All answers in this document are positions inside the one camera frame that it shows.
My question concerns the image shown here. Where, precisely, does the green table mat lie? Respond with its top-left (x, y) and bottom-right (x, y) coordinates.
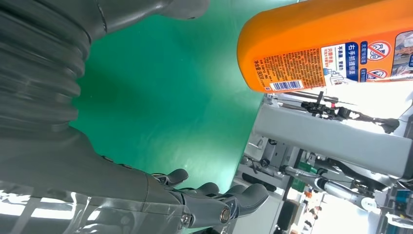
top-left (69, 0), bottom-right (299, 195)

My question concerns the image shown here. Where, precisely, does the grey machine base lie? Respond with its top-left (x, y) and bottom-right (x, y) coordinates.
top-left (253, 91), bottom-right (413, 181)

